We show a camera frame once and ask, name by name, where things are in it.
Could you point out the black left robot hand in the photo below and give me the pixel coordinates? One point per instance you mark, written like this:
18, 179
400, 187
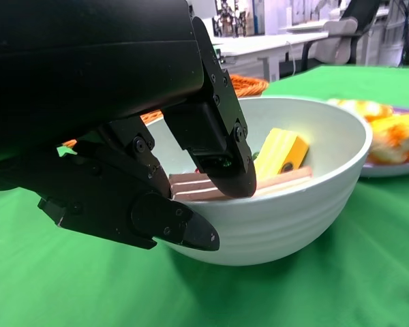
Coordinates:
88, 68

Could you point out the grey-green bowl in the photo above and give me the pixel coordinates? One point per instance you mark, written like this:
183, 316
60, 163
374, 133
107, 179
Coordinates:
276, 221

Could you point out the orange glazed twisted bread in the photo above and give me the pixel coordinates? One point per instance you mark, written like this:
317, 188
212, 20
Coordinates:
398, 136

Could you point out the brown chocolate toy cake slice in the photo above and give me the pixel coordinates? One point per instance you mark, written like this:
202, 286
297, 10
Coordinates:
191, 185

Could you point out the orange wicker basket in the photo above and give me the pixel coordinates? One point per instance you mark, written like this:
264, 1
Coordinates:
249, 85

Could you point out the yellow toy cake slice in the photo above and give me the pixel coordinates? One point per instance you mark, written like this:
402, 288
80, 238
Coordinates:
276, 153

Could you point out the coral toy cake slice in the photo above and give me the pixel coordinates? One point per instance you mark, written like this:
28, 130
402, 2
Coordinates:
286, 177

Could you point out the lavender plate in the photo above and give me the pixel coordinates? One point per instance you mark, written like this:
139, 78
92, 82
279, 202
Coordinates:
388, 169

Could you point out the white desk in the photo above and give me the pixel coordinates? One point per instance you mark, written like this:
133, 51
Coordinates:
259, 42

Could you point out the grey office chair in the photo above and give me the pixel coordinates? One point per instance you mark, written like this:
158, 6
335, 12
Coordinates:
337, 41

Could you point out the green tablecloth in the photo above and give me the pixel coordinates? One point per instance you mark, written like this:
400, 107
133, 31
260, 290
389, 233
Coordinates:
327, 289

